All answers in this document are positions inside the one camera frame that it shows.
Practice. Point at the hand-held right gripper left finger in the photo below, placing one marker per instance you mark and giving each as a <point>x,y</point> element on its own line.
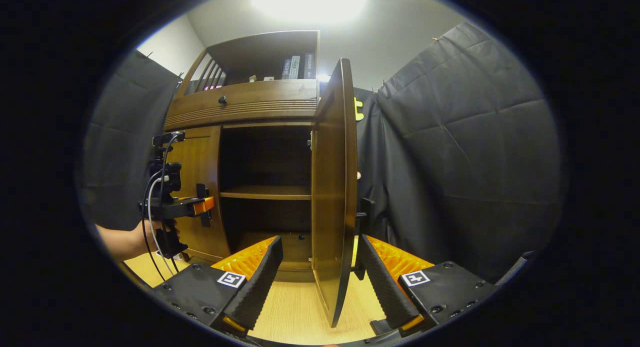
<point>257,287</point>

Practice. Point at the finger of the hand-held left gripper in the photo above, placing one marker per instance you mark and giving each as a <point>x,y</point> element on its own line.
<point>197,206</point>

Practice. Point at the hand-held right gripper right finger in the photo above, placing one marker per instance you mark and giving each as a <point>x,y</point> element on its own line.
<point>385,287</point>

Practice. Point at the wooden shoe cabinet door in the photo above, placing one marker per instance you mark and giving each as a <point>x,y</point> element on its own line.
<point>200,157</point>
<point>330,187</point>

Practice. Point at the wooden double-door shoe cabinet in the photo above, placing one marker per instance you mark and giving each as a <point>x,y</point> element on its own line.
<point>250,104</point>

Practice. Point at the wooden inner shelf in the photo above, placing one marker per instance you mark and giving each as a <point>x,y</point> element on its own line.
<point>265,192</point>

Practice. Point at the wooden drawer with black knob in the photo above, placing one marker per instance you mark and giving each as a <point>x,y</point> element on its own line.
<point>260,102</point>

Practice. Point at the black backdrop cloth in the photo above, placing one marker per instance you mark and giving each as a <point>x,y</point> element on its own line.
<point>475,162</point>

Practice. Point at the dark blue book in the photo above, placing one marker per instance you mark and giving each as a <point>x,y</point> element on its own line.
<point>286,69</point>

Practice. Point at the grey spine book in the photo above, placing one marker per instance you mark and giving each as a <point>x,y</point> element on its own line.
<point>295,68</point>

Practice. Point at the large ceiling light panel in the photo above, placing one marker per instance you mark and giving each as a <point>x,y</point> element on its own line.
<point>310,2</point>

